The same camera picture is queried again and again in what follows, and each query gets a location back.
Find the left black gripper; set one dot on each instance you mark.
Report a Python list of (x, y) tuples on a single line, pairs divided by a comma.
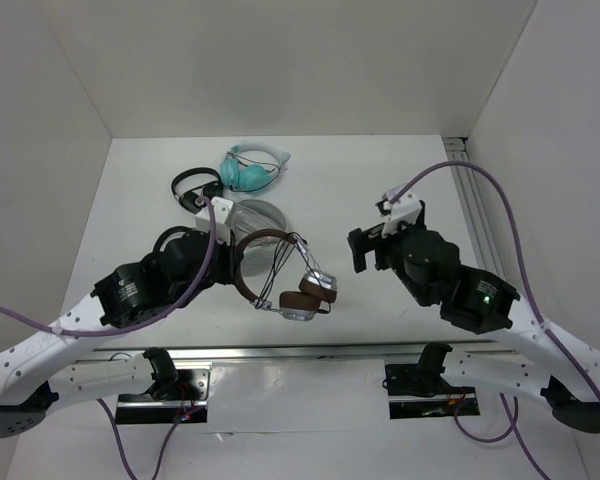
[(228, 252)]

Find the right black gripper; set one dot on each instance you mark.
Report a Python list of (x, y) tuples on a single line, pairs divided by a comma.
[(363, 240)]

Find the brown leather headphones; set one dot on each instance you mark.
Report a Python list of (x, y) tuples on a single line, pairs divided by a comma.
[(293, 286)]

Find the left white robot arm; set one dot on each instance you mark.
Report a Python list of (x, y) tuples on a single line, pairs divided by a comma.
[(43, 373)]

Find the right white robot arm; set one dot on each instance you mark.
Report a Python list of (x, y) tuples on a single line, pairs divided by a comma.
[(559, 371)]

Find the small black headphones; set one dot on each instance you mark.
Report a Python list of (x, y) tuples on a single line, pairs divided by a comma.
[(188, 199)]

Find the teal cat-ear headphones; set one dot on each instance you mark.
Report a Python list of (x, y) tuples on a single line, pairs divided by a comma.
[(242, 174)]

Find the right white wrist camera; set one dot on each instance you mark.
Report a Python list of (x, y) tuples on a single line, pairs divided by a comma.
[(398, 205)]

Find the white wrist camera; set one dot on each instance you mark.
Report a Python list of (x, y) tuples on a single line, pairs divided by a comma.
[(398, 205), (218, 213)]

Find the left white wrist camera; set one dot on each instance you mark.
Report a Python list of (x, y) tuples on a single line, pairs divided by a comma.
[(218, 213)]

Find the aluminium rail front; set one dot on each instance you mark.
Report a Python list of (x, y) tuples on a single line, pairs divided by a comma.
[(319, 352)]

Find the aluminium rail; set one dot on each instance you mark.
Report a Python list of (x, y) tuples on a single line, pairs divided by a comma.
[(319, 352), (482, 239)]

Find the aluminium rail right side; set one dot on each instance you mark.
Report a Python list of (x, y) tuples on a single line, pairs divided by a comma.
[(482, 239)]

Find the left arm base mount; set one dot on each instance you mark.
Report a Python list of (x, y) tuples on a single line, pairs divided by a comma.
[(186, 402)]

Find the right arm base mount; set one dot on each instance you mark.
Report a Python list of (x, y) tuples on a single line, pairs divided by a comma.
[(411, 396)]

